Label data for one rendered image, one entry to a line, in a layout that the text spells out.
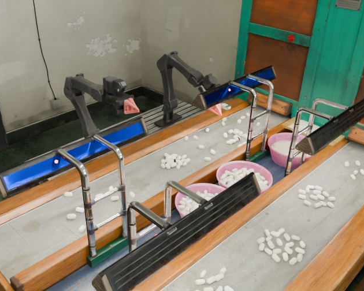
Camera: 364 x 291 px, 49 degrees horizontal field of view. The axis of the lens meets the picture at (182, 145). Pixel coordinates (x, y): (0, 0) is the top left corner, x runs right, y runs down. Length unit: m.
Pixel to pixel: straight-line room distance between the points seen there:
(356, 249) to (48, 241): 1.17
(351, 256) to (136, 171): 1.02
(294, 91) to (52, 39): 2.22
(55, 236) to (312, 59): 1.64
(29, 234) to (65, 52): 2.47
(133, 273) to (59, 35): 3.05
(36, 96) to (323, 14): 2.56
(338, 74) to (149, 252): 1.64
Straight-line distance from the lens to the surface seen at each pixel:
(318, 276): 1.54
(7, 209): 1.82
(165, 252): 1.09
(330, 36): 2.36
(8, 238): 1.72
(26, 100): 3.84
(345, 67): 2.36
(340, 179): 2.11
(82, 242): 1.59
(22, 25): 3.67
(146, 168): 2.00
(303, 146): 1.64
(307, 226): 1.77
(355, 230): 1.78
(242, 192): 1.30
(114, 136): 1.58
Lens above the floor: 1.85
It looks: 30 degrees down
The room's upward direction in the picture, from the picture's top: 2 degrees clockwise
